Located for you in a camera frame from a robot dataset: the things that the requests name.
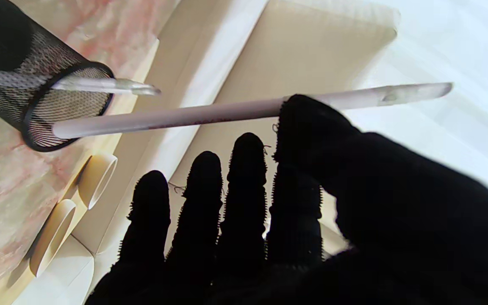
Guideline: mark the flat wooden tray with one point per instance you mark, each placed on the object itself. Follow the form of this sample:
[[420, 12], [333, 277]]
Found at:
[[53, 237]]

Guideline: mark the beige sofa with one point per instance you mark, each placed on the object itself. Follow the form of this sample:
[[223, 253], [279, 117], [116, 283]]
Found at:
[[295, 55]]

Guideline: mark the wooden bowl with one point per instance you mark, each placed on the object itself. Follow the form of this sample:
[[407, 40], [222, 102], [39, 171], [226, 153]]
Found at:
[[98, 180]]

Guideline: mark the sheer white curtain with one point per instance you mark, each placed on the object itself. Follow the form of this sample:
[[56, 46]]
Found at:
[[451, 84]]

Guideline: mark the wooden coffee table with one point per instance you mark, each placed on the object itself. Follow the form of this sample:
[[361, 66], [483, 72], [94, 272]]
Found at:
[[74, 199]]

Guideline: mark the black mesh brush holder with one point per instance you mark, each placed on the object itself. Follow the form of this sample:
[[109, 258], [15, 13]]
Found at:
[[23, 63]]

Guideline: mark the white straw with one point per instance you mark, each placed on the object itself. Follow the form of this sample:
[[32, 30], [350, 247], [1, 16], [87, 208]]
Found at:
[[112, 86], [227, 112]]

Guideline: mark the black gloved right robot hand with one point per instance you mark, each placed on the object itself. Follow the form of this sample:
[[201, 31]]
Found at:
[[375, 220]]

